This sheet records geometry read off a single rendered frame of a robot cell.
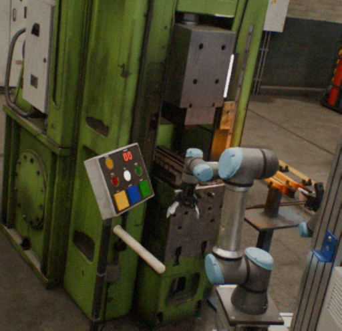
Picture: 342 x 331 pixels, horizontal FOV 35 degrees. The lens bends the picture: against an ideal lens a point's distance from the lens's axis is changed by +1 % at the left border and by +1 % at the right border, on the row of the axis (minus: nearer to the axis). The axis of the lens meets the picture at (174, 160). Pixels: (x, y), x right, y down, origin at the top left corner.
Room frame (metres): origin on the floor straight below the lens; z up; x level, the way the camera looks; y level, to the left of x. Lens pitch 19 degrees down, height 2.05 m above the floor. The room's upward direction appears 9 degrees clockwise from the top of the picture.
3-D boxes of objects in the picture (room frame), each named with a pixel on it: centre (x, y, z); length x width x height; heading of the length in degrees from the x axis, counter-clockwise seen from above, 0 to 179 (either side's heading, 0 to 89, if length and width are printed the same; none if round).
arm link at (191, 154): (2.32, -0.09, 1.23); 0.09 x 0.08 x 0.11; 21
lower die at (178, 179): (3.00, 0.03, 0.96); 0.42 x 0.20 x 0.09; 39
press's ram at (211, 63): (3.03, 0.00, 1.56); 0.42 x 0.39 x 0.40; 39
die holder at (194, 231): (3.04, 0.00, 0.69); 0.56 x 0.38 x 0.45; 39
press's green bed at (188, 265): (3.04, 0.00, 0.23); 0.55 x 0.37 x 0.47; 39
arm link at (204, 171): (2.24, -0.14, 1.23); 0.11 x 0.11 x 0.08; 21
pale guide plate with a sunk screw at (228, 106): (3.14, -0.26, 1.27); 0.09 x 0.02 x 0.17; 129
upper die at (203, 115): (3.00, 0.03, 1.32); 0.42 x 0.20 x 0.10; 39
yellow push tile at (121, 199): (2.28, 0.21, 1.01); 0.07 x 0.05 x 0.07; 154
